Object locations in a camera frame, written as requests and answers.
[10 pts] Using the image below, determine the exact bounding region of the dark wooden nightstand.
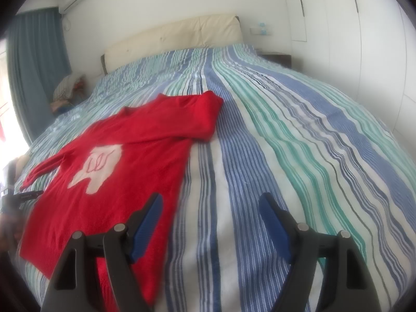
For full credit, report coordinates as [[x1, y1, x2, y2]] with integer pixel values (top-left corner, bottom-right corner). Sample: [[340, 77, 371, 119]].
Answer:
[[257, 50, 293, 69]]

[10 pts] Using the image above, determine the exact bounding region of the red sweater with white figure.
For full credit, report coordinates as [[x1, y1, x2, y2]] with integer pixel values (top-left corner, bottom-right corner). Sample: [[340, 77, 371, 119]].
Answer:
[[19, 90, 224, 312]]

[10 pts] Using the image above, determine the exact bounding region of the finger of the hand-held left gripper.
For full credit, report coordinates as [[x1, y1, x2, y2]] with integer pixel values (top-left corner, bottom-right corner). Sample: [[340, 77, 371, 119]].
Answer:
[[18, 190, 44, 202]]

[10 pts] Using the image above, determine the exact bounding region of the blue curtain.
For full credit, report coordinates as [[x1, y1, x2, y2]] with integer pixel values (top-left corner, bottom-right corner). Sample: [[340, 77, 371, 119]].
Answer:
[[6, 8, 72, 144]]

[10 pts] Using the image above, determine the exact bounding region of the pile of clothes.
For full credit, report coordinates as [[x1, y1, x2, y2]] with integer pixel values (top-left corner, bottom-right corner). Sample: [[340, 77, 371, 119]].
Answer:
[[49, 74, 87, 114]]

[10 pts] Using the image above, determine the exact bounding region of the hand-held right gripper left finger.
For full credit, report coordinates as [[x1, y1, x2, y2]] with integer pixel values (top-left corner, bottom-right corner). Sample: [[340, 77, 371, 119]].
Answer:
[[41, 192, 164, 312]]

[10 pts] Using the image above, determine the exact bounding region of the cream padded headboard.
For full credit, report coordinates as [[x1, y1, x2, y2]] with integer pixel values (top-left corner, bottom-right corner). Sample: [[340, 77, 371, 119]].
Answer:
[[101, 14, 244, 75]]

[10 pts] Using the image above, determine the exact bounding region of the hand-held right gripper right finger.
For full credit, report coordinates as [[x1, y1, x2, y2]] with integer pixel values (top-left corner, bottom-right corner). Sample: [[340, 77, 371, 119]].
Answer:
[[258, 192, 382, 312]]

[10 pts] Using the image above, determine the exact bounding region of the white wardrobe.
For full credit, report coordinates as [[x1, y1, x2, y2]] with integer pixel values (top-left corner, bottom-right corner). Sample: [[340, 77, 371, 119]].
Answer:
[[279, 0, 416, 137]]

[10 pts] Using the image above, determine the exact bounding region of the wall outlet panel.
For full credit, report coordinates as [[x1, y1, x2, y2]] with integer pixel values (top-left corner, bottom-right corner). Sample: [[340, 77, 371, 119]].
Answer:
[[250, 23, 272, 36]]

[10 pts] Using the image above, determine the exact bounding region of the bed with striped sheet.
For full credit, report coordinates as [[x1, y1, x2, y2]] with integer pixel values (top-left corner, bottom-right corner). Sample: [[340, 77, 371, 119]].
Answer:
[[16, 43, 410, 312]]

